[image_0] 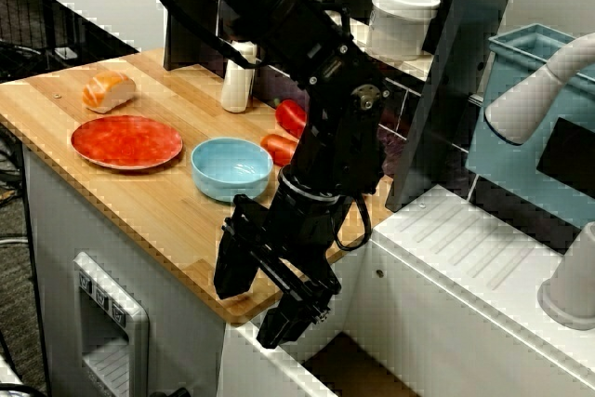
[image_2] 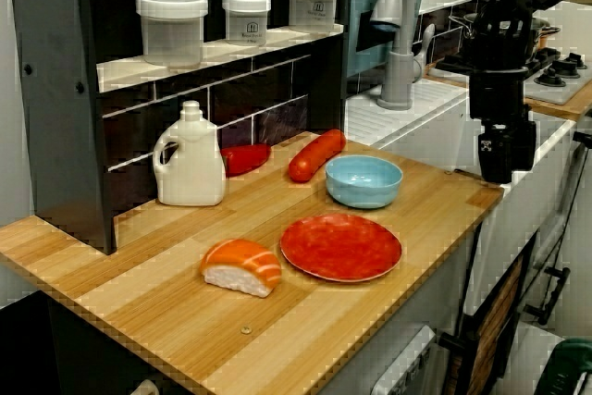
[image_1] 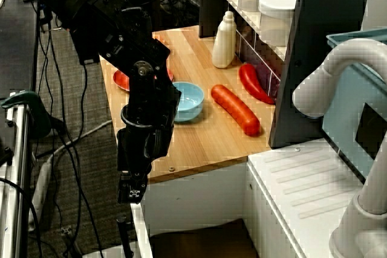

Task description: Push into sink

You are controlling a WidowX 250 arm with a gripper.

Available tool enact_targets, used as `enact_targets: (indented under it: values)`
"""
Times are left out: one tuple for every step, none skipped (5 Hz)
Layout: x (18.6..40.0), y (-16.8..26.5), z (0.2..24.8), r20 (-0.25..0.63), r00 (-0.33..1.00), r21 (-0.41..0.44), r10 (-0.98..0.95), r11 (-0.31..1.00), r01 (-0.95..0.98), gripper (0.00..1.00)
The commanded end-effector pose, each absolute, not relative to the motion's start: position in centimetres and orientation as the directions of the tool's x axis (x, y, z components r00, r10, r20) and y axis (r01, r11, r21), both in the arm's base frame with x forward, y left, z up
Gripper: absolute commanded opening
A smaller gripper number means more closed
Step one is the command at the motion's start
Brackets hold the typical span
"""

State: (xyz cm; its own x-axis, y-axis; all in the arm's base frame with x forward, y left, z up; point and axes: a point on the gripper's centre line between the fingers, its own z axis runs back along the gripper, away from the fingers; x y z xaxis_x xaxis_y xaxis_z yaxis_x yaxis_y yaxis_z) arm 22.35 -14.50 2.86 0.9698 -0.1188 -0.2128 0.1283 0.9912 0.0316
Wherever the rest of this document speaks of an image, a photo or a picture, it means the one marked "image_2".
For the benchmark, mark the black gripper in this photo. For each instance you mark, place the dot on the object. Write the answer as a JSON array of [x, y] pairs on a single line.
[[497, 94]]

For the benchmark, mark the light blue bowl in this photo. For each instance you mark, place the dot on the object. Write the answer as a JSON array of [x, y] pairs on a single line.
[[363, 182]]

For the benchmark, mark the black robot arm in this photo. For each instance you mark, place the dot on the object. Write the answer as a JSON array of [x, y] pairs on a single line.
[[506, 25]]

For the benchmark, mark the white toy sink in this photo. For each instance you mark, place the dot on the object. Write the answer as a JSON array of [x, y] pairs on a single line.
[[430, 113]]

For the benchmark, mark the white toy stove top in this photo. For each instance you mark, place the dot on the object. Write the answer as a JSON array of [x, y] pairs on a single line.
[[559, 90]]

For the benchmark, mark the grey stove knob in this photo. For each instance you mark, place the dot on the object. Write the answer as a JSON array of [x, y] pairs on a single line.
[[550, 77], [572, 65]]

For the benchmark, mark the black burner grate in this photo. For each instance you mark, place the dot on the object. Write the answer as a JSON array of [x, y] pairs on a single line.
[[538, 64]]

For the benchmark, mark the steel pot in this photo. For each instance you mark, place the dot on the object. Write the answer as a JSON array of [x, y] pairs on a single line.
[[543, 34]]

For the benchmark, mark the grey toy faucet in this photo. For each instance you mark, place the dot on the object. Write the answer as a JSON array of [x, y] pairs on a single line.
[[400, 76]]

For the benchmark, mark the grey faucet lever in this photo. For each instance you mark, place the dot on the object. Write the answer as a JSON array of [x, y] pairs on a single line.
[[426, 43]]

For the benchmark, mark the red sausage toy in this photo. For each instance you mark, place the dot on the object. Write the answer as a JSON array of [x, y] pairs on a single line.
[[316, 154]]

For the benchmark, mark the red plate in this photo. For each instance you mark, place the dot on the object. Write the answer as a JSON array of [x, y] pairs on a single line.
[[340, 247]]

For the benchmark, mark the green object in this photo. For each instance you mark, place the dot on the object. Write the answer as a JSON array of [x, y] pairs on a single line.
[[571, 367]]

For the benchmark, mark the white dishwasher panel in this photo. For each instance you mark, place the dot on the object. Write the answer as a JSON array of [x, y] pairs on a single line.
[[407, 362]]

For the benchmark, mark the small clear jar white lid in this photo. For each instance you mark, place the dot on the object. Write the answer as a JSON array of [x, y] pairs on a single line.
[[313, 2]]

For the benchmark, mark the red pepper toy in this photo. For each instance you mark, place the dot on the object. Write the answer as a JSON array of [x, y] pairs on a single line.
[[245, 158]]

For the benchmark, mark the salmon sushi toy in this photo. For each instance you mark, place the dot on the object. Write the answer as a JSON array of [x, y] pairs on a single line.
[[240, 265]]

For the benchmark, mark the medium clear jar white lid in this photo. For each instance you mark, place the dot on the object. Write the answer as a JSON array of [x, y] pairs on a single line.
[[246, 20]]

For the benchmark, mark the metal countertop screw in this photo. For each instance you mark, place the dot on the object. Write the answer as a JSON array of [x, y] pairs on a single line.
[[246, 330]]

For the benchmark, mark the white detergent bottle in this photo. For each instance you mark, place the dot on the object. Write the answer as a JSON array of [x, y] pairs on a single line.
[[189, 168]]

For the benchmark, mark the large clear jar white lid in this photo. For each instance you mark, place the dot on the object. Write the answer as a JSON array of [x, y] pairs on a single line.
[[171, 29]]

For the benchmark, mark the dark grey shelf unit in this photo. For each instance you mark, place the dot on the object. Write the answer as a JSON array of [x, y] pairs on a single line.
[[60, 90]]

